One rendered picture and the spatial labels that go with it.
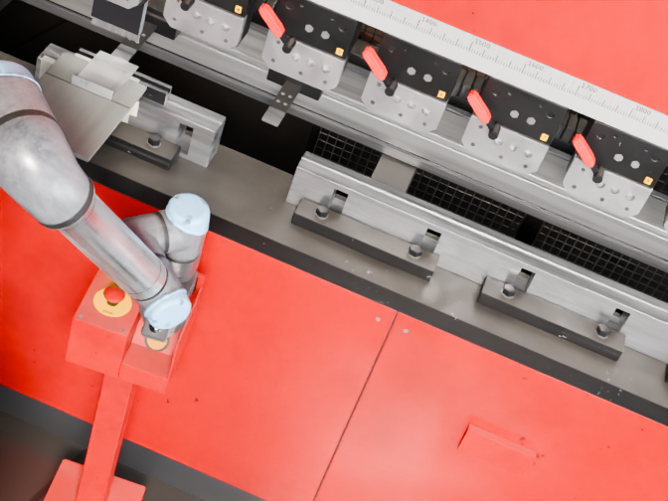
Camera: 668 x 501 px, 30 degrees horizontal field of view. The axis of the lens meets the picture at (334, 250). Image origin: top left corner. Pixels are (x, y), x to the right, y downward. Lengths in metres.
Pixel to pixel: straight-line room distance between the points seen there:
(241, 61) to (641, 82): 0.91
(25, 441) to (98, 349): 0.79
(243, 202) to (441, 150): 0.46
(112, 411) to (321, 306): 0.47
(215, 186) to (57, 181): 0.81
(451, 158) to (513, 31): 0.56
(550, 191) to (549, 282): 0.26
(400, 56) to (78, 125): 0.61
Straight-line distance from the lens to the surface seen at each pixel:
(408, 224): 2.47
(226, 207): 2.47
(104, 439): 2.65
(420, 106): 2.29
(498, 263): 2.48
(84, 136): 2.36
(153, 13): 2.68
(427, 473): 2.76
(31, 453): 3.10
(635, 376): 2.52
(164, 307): 2.01
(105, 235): 1.86
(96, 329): 2.33
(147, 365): 2.38
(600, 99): 2.22
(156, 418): 2.93
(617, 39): 2.16
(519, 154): 2.30
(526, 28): 2.18
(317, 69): 2.31
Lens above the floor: 2.51
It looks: 42 degrees down
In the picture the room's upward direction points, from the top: 21 degrees clockwise
